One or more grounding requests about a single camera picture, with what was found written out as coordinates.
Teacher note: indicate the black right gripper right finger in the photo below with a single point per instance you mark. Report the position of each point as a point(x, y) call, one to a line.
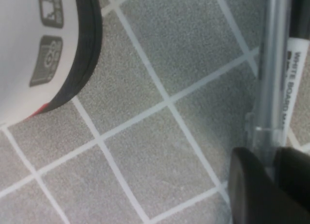
point(295, 173)

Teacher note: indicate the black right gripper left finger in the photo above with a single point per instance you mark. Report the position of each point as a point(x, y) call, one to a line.
point(254, 199)

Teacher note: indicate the white whiteboard marker black cap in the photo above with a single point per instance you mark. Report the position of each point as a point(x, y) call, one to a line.
point(294, 76)

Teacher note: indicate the clear plastic pen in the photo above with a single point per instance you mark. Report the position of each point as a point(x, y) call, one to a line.
point(273, 64)

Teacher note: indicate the black mesh pen holder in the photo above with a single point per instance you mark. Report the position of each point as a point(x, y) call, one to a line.
point(24, 64)

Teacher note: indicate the grey white-grid tablecloth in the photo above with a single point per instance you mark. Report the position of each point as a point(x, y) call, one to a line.
point(169, 149)

